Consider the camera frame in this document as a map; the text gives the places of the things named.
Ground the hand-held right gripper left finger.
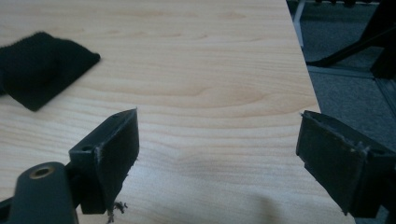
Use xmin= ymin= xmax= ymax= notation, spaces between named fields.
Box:
xmin=68 ymin=107 xmax=140 ymax=216

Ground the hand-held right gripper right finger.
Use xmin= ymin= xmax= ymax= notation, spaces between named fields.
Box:
xmin=295 ymin=110 xmax=396 ymax=218

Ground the black cloth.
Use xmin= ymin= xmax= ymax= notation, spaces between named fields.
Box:
xmin=0 ymin=31 xmax=102 ymax=112

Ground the black tripod stand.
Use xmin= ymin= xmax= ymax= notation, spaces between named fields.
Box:
xmin=306 ymin=0 xmax=396 ymax=79

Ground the white desk frame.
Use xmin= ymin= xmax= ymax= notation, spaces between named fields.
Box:
xmin=292 ymin=0 xmax=308 ymax=49

